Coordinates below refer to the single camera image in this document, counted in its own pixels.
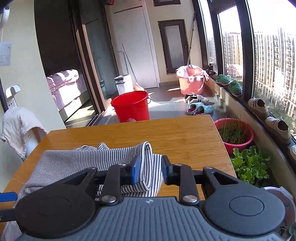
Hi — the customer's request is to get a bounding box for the green knitted shoe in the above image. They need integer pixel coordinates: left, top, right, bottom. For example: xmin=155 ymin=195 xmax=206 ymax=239
xmin=228 ymin=80 xmax=242 ymax=97
xmin=216 ymin=74 xmax=231 ymax=86

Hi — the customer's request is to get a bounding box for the green leafy plant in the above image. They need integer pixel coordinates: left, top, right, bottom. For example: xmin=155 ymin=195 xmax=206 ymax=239
xmin=231 ymin=146 xmax=271 ymax=187

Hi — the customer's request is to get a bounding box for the beige sneaker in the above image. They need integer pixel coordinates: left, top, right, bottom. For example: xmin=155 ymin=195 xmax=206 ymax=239
xmin=248 ymin=98 xmax=269 ymax=120
xmin=265 ymin=116 xmax=291 ymax=145

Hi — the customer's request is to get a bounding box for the red plastic bucket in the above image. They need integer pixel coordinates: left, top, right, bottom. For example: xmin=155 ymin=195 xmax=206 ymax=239
xmin=111 ymin=91 xmax=149 ymax=123

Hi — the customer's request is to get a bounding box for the green knitted shoe far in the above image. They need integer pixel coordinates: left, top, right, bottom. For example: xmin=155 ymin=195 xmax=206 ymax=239
xmin=216 ymin=74 xmax=231 ymax=86

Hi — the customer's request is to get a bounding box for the white wall socket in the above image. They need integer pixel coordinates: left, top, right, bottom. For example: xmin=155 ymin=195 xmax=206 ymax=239
xmin=0 ymin=41 xmax=11 ymax=66

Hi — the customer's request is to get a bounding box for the white trash bin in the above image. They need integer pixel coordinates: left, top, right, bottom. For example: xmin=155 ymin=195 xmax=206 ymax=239
xmin=114 ymin=74 xmax=134 ymax=95

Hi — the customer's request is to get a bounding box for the green knitted shoe near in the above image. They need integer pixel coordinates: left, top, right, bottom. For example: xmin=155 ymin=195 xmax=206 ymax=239
xmin=228 ymin=80 xmax=242 ymax=97

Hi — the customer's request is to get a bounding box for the white towel on chair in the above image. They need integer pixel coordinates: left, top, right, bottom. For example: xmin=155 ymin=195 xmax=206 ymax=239
xmin=0 ymin=106 xmax=48 ymax=160

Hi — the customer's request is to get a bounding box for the beige sneaker near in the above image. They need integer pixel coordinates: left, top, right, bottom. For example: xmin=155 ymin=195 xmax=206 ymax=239
xmin=265 ymin=116 xmax=291 ymax=145

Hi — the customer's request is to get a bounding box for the red basin with grass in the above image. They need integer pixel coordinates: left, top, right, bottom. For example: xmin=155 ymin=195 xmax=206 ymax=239
xmin=214 ymin=118 xmax=254 ymax=155

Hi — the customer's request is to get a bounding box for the pink plastic bucket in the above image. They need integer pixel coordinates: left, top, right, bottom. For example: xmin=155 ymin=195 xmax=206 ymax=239
xmin=176 ymin=64 xmax=209 ymax=95

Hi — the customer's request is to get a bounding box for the blue slipper pair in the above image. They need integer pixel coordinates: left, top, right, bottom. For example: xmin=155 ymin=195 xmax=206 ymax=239
xmin=186 ymin=102 xmax=214 ymax=115

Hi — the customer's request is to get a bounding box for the bed with pink sheet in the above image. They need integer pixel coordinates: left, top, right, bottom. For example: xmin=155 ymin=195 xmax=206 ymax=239
xmin=46 ymin=69 xmax=90 ymax=121

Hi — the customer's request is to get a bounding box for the grey black striped shirt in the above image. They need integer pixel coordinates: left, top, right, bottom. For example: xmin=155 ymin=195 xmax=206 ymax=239
xmin=0 ymin=141 xmax=165 ymax=241

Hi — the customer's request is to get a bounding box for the broom with thin handle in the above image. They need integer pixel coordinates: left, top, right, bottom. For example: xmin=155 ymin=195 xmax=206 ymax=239
xmin=122 ymin=43 xmax=145 ymax=91

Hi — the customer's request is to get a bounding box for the beige sneaker far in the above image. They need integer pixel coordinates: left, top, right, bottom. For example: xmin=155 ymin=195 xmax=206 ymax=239
xmin=248 ymin=98 xmax=269 ymax=120

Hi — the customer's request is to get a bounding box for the grey slipper pair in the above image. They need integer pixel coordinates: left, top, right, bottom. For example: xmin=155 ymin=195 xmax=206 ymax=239
xmin=183 ymin=92 xmax=209 ymax=104

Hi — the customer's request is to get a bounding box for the mop with long handle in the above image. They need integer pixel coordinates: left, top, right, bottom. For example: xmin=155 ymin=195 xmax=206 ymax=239
xmin=187 ymin=12 xmax=196 ymax=65

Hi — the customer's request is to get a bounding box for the white chair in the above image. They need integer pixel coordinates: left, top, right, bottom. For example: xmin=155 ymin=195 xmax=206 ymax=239
xmin=4 ymin=84 xmax=47 ymax=160

